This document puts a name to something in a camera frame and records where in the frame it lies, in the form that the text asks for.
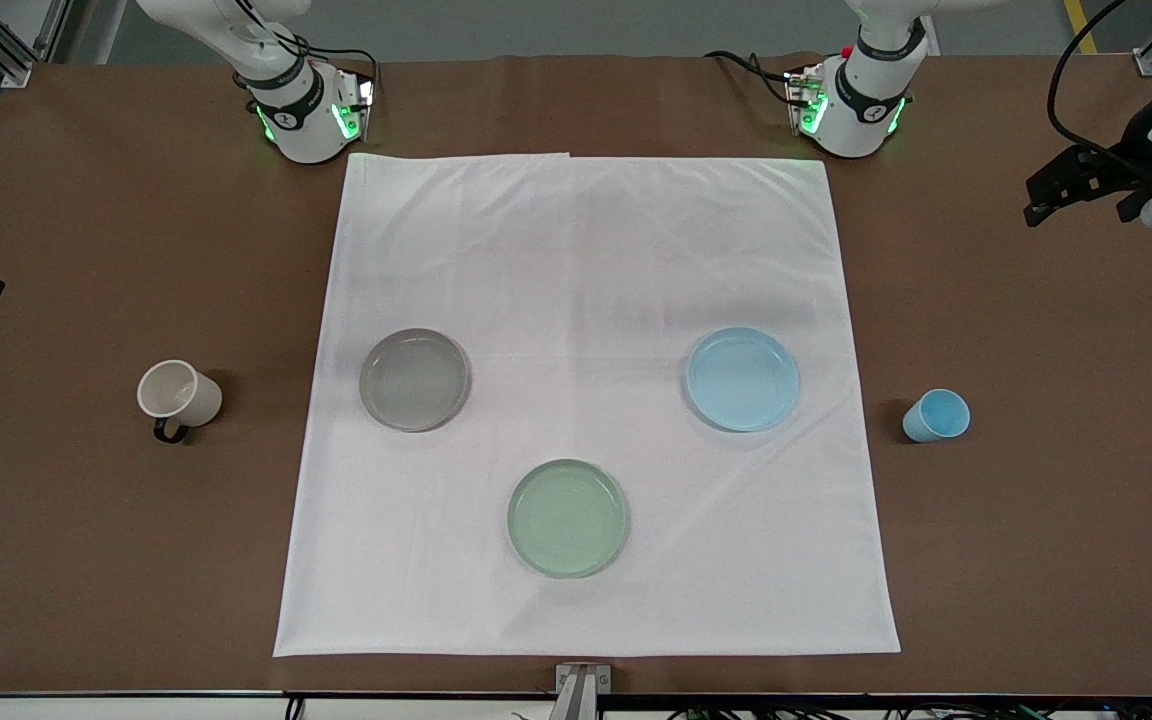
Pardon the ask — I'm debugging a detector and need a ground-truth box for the white mug with black handle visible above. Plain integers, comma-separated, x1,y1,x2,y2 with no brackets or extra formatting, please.
137,360,224,445

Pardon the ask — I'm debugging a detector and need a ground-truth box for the light blue cup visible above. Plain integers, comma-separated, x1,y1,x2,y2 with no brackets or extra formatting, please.
902,389,971,444

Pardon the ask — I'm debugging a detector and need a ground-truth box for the light blue round plate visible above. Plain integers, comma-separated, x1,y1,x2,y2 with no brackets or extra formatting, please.
685,326,800,433

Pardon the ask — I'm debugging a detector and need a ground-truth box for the gray round plate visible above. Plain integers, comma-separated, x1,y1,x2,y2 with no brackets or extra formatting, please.
358,328,471,433

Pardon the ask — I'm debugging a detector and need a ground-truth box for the light green round plate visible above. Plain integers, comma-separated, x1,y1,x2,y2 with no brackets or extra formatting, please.
507,459,630,579

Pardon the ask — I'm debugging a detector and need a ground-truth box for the white square cloth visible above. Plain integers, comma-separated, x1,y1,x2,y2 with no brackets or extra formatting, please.
273,152,902,658

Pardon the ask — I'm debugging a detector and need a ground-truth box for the long black looping cable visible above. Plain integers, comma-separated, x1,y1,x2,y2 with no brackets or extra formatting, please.
1047,0,1152,161

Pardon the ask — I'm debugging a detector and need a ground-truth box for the black arm base cable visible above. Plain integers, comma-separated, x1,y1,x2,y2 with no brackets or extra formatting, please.
703,49,799,107
261,28,380,83

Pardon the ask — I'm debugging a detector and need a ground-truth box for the gray metal table bracket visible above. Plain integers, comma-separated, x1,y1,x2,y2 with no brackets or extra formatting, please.
554,663,613,720

